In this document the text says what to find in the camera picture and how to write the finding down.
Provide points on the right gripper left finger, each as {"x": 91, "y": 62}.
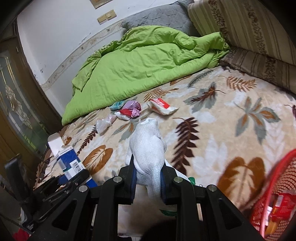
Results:
{"x": 119, "y": 190}

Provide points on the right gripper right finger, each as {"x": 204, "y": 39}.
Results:
{"x": 191, "y": 202}

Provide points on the white sock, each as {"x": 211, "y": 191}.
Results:
{"x": 147, "y": 148}

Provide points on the blue white carton box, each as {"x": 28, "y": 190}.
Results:
{"x": 68, "y": 160}

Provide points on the clear plastic bag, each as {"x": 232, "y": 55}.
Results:
{"x": 103, "y": 124}

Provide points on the red crumpled wrapper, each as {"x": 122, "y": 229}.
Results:
{"x": 124, "y": 114}

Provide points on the leaf pattern blanket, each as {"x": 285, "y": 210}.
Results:
{"x": 230, "y": 130}

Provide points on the glass wooden door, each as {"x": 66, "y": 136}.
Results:
{"x": 28, "y": 112}

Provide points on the teal small packet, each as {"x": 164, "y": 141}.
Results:
{"x": 117, "y": 105}

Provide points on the red white snack packet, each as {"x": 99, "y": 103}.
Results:
{"x": 161, "y": 107}

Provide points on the red plastic basket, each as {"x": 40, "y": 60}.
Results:
{"x": 273, "y": 214}

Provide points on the green quilt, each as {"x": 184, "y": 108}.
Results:
{"x": 144, "y": 58}

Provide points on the striped lower cushion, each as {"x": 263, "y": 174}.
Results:
{"x": 261, "y": 66}

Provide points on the striped cushion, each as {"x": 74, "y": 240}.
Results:
{"x": 261, "y": 66}
{"x": 244, "y": 24}

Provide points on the grey quilted pillow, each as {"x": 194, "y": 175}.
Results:
{"x": 173, "y": 15}

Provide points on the striped upper cushion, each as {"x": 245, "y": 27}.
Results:
{"x": 244, "y": 24}

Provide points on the wall switch plate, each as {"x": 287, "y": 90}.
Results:
{"x": 106, "y": 17}

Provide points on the wall panel frame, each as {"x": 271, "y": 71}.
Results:
{"x": 99, "y": 3}

